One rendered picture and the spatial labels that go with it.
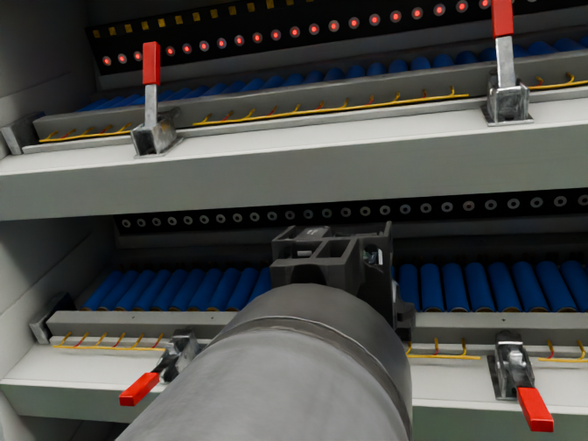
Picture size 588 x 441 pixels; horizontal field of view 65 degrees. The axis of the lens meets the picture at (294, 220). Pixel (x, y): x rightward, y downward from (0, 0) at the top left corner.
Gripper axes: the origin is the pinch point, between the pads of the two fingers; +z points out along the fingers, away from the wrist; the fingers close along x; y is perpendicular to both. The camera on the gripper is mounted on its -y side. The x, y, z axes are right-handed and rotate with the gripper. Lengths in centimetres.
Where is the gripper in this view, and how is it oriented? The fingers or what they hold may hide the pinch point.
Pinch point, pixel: (360, 283)
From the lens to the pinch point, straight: 42.2
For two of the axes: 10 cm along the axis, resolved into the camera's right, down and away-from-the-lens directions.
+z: 2.4, -1.7, 9.5
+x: -9.7, 0.5, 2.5
